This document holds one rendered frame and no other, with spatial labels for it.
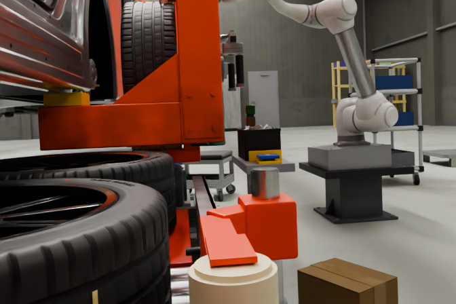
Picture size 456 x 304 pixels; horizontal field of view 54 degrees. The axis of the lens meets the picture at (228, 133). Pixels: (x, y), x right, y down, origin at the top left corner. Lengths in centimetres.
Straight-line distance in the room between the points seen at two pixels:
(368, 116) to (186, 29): 119
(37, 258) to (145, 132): 126
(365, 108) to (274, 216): 193
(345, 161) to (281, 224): 191
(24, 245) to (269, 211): 29
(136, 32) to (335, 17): 101
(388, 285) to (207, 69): 96
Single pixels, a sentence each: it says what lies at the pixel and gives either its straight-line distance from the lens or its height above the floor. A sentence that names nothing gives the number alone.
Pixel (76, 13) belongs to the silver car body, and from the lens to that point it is 190.
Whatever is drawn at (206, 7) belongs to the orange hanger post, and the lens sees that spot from 176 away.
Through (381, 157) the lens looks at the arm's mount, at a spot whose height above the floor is 35.
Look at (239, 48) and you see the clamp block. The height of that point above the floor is 92.
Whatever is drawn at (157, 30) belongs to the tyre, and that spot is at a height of 99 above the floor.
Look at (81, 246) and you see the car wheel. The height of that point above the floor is 49.
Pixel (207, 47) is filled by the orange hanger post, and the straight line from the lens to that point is 173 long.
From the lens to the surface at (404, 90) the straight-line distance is 378.
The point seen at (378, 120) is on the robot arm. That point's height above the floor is 56.
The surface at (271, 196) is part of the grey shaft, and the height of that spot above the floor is 51.
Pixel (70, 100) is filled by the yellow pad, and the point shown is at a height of 70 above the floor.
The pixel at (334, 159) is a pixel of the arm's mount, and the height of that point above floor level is 36.
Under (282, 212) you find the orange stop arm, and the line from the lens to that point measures 61.
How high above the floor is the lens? 63
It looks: 2 degrees down
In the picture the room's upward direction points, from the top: 2 degrees counter-clockwise
